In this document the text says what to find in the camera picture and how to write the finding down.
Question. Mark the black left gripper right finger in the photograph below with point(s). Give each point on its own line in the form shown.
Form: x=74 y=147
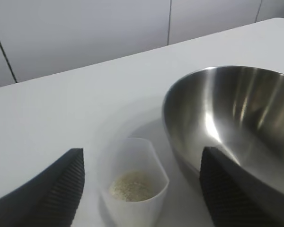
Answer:
x=239 y=201

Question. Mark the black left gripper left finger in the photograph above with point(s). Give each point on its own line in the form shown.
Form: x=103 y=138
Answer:
x=42 y=201

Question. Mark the translucent plastic measuring cup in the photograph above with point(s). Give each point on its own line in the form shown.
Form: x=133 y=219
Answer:
x=132 y=212

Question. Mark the white rice grains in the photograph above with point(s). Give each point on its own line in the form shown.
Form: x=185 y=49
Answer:
x=132 y=186

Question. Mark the stainless steel mixing bowl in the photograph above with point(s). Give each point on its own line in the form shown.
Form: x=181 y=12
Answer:
x=227 y=106

